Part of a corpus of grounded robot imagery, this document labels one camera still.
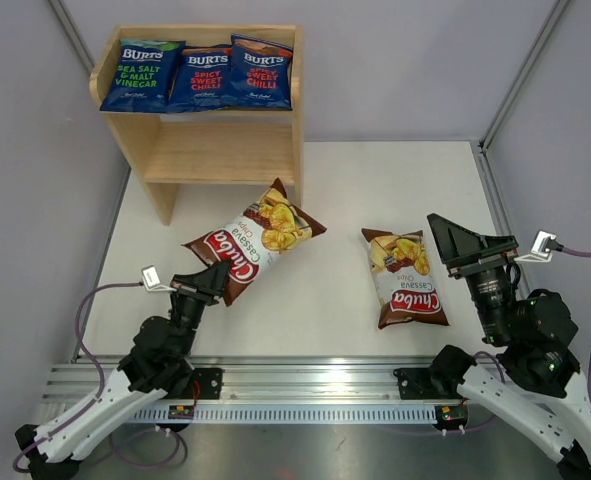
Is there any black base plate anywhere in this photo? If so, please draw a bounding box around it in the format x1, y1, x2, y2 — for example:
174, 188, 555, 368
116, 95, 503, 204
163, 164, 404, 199
393, 368, 441, 400
178, 367, 224, 401

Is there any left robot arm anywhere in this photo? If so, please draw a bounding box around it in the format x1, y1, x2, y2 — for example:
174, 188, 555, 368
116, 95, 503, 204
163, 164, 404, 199
13, 260, 231, 479

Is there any aluminium mounting rail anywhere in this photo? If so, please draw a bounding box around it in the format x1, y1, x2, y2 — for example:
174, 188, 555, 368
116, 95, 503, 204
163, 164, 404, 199
42, 355, 526, 426

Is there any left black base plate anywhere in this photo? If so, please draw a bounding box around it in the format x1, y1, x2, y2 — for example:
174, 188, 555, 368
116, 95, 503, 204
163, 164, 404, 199
178, 367, 224, 401

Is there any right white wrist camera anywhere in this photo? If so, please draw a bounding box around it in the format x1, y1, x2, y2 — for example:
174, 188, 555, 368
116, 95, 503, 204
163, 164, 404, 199
514, 230, 563, 263

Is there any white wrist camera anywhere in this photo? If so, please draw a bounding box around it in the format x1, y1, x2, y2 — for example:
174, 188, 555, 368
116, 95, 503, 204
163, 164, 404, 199
514, 230, 563, 263
141, 265, 174, 293

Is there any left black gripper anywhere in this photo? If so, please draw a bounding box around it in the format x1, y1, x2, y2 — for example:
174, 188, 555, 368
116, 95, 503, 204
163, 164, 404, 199
168, 258, 231, 356

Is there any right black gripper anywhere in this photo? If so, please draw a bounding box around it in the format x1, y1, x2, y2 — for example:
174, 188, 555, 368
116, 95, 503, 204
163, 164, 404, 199
427, 212, 518, 342

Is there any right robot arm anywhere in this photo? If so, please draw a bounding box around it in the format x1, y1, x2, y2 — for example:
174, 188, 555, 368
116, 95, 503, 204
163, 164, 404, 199
427, 213, 591, 479

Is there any Burts spicy chilli bag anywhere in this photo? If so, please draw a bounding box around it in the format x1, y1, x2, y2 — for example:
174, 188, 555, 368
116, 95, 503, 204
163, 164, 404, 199
223, 34, 293, 110
167, 44, 232, 113

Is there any Chuba cassava chips bag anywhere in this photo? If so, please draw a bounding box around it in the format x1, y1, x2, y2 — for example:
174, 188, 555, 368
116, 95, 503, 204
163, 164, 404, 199
361, 228, 449, 329
184, 178, 326, 306

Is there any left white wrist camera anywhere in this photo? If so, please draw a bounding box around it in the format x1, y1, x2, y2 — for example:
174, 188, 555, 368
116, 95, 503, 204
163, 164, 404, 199
141, 265, 174, 293

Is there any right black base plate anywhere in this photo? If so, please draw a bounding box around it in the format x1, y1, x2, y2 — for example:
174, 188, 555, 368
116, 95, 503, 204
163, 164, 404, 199
393, 368, 441, 400

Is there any Burts sea salt vinegar bag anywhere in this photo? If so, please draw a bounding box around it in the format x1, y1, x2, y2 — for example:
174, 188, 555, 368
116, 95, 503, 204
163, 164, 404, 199
100, 39, 185, 113

